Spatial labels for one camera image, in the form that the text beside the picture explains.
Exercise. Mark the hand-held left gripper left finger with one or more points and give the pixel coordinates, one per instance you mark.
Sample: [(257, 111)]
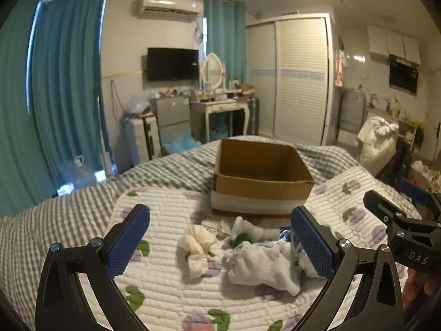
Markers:
[(129, 241)]

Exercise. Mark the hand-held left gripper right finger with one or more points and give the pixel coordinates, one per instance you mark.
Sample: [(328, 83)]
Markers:
[(311, 244)]

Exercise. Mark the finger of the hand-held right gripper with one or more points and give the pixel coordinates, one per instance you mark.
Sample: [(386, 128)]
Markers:
[(415, 191), (379, 205)]

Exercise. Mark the blue patterned white cloth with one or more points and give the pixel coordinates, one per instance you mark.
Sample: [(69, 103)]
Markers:
[(286, 236)]

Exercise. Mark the cream sock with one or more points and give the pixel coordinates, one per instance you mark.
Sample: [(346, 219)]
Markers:
[(198, 248)]

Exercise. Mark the white and green sock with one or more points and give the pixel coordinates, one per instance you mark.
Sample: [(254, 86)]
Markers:
[(243, 232)]

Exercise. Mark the brown cardboard box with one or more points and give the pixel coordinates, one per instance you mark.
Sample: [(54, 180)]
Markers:
[(262, 176)]

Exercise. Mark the small grey-white sock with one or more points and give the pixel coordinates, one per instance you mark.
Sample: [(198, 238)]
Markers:
[(215, 227)]

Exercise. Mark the person's right hand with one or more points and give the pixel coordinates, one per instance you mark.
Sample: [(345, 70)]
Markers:
[(422, 288)]

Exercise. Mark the dark hanging garment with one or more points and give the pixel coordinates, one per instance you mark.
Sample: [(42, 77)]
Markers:
[(396, 165)]

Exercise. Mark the white hanging garment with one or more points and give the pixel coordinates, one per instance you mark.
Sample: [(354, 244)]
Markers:
[(377, 144)]

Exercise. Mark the floral quilted mat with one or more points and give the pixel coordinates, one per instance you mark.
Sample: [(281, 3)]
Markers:
[(172, 289)]

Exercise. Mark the grey gingham blanket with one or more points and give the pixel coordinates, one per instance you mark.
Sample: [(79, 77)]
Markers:
[(69, 213)]

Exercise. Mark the large clear water bottle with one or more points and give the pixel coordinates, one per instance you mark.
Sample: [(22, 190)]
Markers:
[(77, 176)]

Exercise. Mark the grey washing machine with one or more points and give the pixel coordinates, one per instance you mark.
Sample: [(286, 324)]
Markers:
[(353, 110)]

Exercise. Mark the white suitcase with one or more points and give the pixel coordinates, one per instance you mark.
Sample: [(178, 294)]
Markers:
[(137, 141)]

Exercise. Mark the blue plastic bag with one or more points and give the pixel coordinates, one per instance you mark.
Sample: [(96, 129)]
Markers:
[(181, 144)]

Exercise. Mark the small grey fridge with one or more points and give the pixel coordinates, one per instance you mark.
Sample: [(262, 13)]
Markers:
[(172, 120)]

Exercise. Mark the clear plastic bag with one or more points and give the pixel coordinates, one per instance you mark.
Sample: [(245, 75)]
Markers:
[(139, 103)]

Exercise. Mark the blue storage basket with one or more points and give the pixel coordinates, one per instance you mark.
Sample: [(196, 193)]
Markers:
[(220, 133)]

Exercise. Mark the red and white hanging cloth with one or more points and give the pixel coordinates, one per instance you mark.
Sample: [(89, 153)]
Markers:
[(340, 69)]

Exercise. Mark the white sliding-door wardrobe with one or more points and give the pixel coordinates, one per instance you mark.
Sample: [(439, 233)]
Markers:
[(296, 82)]

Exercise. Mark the teal window curtain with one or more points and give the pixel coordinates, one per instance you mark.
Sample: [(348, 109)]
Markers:
[(69, 93)]

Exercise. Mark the wide teal curtain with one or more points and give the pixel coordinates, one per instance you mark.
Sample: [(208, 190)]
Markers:
[(13, 127)]

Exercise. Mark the white vanity table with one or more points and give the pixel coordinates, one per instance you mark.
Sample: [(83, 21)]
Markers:
[(220, 107)]

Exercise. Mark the white oval mirror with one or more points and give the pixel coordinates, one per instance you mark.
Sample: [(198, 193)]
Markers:
[(212, 72)]

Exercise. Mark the narrow teal curtain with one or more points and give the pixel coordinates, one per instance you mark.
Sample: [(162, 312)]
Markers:
[(225, 41)]

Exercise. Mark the white air conditioner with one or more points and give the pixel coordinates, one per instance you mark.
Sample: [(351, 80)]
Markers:
[(168, 7)]

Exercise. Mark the white wall cabinets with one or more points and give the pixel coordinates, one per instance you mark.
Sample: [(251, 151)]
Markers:
[(392, 43)]

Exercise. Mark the black wall television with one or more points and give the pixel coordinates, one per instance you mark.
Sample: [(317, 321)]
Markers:
[(172, 63)]

